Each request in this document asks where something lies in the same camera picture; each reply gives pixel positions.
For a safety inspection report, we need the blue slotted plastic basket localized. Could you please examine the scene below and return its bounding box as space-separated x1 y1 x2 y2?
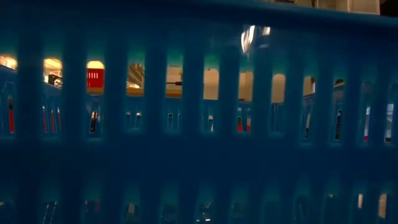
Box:
0 0 398 224

